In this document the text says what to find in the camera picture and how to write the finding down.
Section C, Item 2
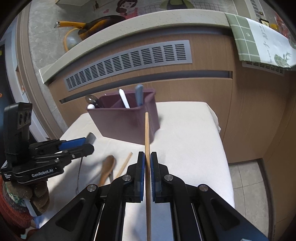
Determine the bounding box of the glass pan lid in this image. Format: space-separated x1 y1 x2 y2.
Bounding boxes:
63 28 82 52

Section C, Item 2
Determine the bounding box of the small white handle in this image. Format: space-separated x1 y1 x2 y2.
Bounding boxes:
87 104 95 109

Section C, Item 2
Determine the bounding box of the orange knitted left sleeve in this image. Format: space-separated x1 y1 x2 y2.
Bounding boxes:
1 178 33 235

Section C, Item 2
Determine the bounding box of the grey ventilation grille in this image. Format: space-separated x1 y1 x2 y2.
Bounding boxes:
64 40 193 91

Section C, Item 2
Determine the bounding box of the speckled countertop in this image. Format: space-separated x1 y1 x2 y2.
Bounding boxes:
39 9 230 84

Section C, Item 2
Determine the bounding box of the black refrigerator door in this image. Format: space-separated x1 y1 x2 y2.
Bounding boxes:
0 44 15 112

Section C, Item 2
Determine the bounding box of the steel ladle in caddy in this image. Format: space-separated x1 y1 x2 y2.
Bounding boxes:
85 95 100 108

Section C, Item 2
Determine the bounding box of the maroon plastic utensil caddy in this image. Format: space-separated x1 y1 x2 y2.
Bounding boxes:
87 88 160 145

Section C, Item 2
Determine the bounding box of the blue handled utensil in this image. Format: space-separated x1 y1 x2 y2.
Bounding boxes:
135 84 144 106

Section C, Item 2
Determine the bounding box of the brown gloved left hand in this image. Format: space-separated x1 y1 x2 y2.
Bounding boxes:
2 181 50 215

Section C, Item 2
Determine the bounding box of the yellow handled frying pan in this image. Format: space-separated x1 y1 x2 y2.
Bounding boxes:
54 15 125 40

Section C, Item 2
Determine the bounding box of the white handled utensil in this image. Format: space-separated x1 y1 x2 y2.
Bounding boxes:
118 88 130 109

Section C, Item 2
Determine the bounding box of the green checked towel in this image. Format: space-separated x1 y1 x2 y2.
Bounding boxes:
225 13 295 69

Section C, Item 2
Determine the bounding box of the wooden chopstick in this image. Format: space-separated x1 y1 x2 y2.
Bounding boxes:
144 112 152 241
116 152 133 178

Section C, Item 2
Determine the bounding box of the cartoon wall sticker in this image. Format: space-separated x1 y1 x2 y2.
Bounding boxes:
92 0 237 19

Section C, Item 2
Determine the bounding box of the wooden spoon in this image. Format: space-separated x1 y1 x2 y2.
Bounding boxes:
98 155 116 186

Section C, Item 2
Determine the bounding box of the wooden kitchen cabinet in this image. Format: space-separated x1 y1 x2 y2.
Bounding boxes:
48 27 295 240

